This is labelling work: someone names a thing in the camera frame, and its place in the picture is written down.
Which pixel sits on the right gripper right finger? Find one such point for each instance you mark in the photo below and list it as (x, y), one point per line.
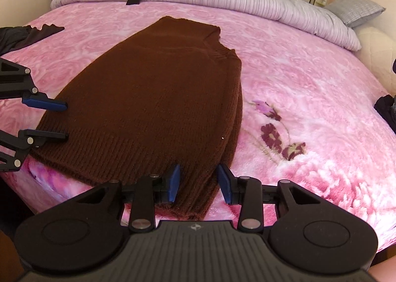
(246, 192)

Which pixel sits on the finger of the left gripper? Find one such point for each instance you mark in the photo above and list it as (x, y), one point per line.
(42, 101)
(36, 138)

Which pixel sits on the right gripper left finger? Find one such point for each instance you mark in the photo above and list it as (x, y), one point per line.
(149, 191)

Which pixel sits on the maroon knitted cardigan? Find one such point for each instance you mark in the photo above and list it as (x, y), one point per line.
(168, 95)

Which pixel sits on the dark navy garment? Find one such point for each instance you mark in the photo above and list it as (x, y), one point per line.
(14, 38)

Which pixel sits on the pink rose bed blanket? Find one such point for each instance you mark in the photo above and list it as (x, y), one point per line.
(308, 104)

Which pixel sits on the folded black garment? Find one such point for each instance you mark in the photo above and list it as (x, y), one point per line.
(385, 106)

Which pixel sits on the cream quilted headboard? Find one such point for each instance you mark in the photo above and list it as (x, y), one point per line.
(378, 55)

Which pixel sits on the grey checked pillow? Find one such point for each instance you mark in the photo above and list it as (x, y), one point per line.
(354, 13)

